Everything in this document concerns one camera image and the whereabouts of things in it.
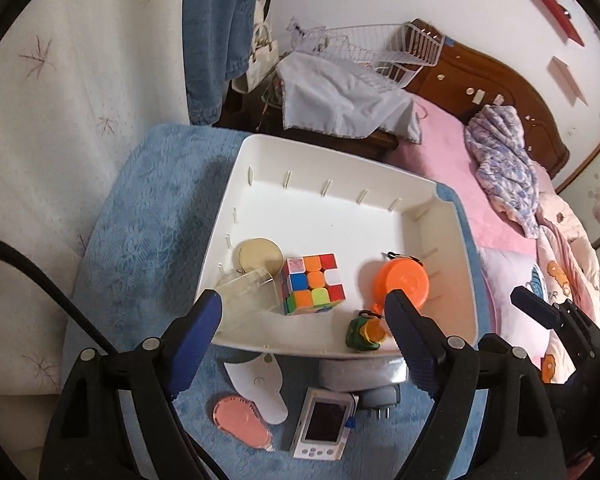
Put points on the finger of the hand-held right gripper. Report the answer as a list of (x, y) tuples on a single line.
[(532, 305)]

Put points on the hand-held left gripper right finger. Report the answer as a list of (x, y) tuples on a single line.
[(410, 340)]

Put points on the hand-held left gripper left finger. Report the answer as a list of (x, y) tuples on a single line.
[(195, 345)]

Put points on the green and gold cube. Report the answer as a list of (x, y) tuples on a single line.
[(356, 335)]

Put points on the orange round case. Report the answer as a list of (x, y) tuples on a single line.
[(405, 275)]

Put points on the small clear plastic box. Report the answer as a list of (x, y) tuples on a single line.
[(245, 296)]

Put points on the round gold tin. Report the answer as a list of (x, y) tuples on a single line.
[(257, 255)]

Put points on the multicoloured puzzle cube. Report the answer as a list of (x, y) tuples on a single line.
[(312, 285)]

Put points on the white plastic storage box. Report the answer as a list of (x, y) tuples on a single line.
[(340, 220)]

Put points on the white cartoon pillow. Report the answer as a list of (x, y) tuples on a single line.
[(505, 280)]

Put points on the bear print quilt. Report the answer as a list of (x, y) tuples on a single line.
[(575, 265)]

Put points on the clear rectangular plastic case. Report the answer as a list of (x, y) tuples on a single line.
[(350, 372)]

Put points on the white flat plastic piece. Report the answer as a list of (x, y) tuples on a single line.
[(260, 390)]

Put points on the pink correction tape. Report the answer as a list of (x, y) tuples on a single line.
[(240, 422)]

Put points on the white handheld screen device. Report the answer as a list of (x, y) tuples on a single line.
[(322, 422)]

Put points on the floral panel door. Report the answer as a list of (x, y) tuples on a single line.
[(595, 195)]

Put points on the blue fluffy cloth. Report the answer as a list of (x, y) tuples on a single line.
[(155, 220)]

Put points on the purple floral blanket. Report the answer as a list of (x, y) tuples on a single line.
[(505, 160)]

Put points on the pink bed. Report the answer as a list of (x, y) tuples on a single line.
[(445, 160)]

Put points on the dark wooden nightstand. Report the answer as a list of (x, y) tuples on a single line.
[(375, 141)]

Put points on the dark wooden headboard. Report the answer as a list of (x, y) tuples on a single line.
[(510, 85)]

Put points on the light grey cloth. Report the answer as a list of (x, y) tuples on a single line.
[(340, 95)]

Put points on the white patterned curtain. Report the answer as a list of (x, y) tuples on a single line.
[(80, 110)]

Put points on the white handbag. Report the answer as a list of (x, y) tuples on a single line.
[(260, 60)]

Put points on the blue denim jacket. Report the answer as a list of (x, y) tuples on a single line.
[(210, 45)]

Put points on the pink wall shelf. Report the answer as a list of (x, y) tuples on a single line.
[(567, 77)]

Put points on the red wall shelf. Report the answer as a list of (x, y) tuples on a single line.
[(557, 10)]

